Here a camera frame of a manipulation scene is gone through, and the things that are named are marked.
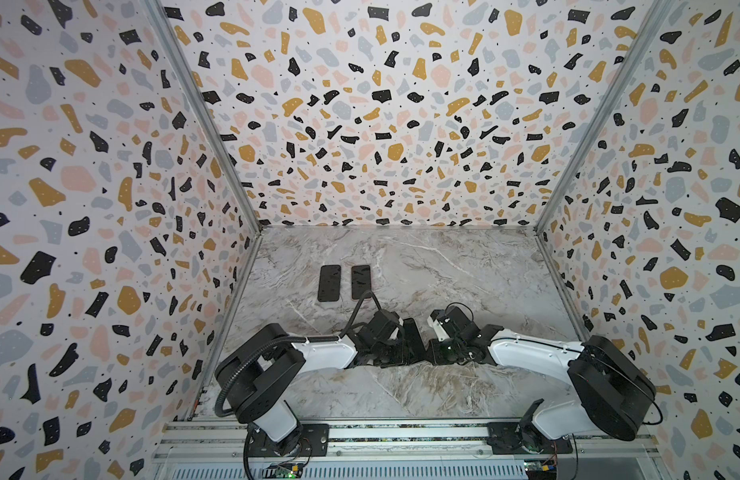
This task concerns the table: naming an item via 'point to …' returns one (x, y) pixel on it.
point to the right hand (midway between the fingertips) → (419, 353)
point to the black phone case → (329, 283)
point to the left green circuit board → (287, 470)
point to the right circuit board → (539, 466)
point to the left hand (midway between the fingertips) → (415, 356)
